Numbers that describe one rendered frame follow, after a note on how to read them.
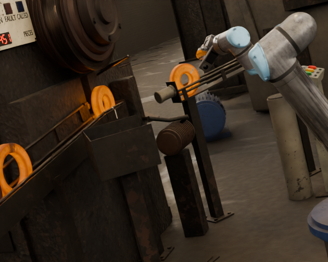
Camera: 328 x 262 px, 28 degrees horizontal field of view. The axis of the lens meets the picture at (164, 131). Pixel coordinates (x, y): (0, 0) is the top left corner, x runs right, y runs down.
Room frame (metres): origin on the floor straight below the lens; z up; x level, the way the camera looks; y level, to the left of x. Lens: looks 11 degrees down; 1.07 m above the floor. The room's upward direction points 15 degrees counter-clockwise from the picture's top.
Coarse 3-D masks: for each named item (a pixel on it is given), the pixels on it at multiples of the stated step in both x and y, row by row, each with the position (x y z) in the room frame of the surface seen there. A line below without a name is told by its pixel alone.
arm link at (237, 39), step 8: (224, 32) 2.74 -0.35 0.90; (232, 32) 2.67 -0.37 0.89; (240, 32) 2.68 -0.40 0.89; (248, 32) 2.70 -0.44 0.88; (224, 40) 2.71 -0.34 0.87; (232, 40) 2.66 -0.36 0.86; (240, 40) 2.67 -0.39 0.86; (248, 40) 2.68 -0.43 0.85; (224, 48) 2.73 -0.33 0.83; (232, 48) 2.69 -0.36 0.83; (240, 48) 2.68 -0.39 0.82
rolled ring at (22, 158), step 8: (8, 144) 2.08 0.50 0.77; (16, 144) 2.12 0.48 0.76; (0, 152) 2.04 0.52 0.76; (8, 152) 2.07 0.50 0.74; (16, 152) 2.11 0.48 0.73; (24, 152) 2.14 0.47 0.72; (0, 160) 2.03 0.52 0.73; (16, 160) 2.14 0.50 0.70; (24, 160) 2.13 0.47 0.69; (0, 168) 2.02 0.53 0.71; (24, 168) 2.13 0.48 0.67; (0, 176) 2.01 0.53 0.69; (24, 176) 2.12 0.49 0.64; (0, 184) 2.00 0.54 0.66
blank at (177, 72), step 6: (180, 66) 3.08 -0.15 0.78; (186, 66) 3.09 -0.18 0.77; (192, 66) 3.11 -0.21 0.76; (174, 72) 3.06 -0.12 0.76; (180, 72) 3.07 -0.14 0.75; (186, 72) 3.09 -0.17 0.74; (192, 72) 3.11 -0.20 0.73; (174, 78) 3.05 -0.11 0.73; (180, 78) 3.07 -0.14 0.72; (192, 78) 3.10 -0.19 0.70; (198, 78) 3.12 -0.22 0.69; (180, 84) 3.07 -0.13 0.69; (192, 90) 3.09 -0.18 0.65
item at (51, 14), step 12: (48, 0) 2.55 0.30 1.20; (48, 12) 2.54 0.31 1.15; (60, 12) 2.54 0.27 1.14; (48, 24) 2.54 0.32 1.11; (60, 24) 2.52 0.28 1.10; (60, 36) 2.54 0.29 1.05; (60, 48) 2.56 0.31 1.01; (72, 48) 2.55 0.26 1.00; (72, 60) 2.60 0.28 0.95; (84, 60) 2.61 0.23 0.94; (108, 60) 2.79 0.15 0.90
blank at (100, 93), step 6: (96, 90) 2.70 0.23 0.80; (102, 90) 2.73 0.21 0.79; (108, 90) 2.78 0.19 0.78; (96, 96) 2.68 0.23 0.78; (102, 96) 2.71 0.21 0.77; (108, 96) 2.76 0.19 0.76; (96, 102) 2.67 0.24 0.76; (102, 102) 2.70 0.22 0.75; (108, 102) 2.77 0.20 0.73; (114, 102) 2.80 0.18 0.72; (96, 108) 2.67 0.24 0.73; (102, 108) 2.69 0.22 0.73; (108, 108) 2.76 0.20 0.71; (96, 114) 2.68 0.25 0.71
